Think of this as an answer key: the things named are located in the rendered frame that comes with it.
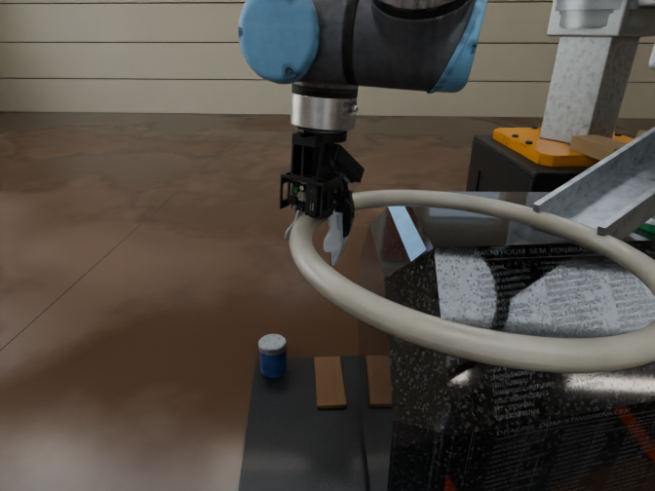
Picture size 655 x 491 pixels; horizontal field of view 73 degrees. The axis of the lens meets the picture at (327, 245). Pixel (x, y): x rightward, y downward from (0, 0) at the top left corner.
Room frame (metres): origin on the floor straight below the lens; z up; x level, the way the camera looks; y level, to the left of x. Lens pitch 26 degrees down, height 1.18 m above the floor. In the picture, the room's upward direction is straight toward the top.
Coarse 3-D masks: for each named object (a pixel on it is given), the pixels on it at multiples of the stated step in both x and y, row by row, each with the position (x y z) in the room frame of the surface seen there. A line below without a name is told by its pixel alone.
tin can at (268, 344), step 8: (264, 336) 1.34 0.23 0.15; (272, 336) 1.34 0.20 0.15; (280, 336) 1.34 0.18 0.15; (264, 344) 1.30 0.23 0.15; (272, 344) 1.30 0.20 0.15; (280, 344) 1.30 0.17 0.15; (264, 352) 1.27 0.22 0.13; (272, 352) 1.26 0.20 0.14; (280, 352) 1.28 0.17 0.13; (264, 360) 1.27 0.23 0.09; (272, 360) 1.26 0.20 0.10; (280, 360) 1.28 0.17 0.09; (264, 368) 1.27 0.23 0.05; (272, 368) 1.26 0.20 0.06; (280, 368) 1.27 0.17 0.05; (272, 376) 1.26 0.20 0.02
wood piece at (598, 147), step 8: (576, 136) 1.59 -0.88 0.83; (584, 136) 1.59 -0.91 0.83; (592, 136) 1.59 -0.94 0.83; (600, 136) 1.59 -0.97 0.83; (576, 144) 1.58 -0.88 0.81; (584, 144) 1.54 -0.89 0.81; (592, 144) 1.51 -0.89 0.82; (600, 144) 1.47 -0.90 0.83; (608, 144) 1.47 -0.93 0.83; (616, 144) 1.47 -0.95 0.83; (624, 144) 1.47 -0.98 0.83; (584, 152) 1.53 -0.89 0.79; (592, 152) 1.50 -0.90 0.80; (600, 152) 1.46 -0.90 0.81; (608, 152) 1.43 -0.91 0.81; (600, 160) 1.45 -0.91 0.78
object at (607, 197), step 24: (648, 144) 0.85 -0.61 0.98; (600, 168) 0.77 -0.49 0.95; (624, 168) 0.82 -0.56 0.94; (648, 168) 0.81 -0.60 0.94; (552, 192) 0.72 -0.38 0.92; (576, 192) 0.74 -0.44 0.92; (600, 192) 0.76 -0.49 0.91; (624, 192) 0.75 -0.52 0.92; (648, 192) 0.66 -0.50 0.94; (576, 216) 0.70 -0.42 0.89; (600, 216) 0.69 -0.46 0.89; (624, 216) 0.62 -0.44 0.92; (648, 216) 0.66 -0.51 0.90
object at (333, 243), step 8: (328, 216) 0.62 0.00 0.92; (336, 216) 0.63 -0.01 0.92; (328, 224) 0.61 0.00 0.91; (336, 224) 0.62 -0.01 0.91; (328, 232) 0.61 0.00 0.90; (336, 232) 0.62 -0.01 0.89; (328, 240) 0.60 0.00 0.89; (336, 240) 0.62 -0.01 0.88; (344, 240) 0.62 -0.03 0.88; (328, 248) 0.60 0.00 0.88; (336, 248) 0.62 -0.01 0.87; (336, 256) 0.63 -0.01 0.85
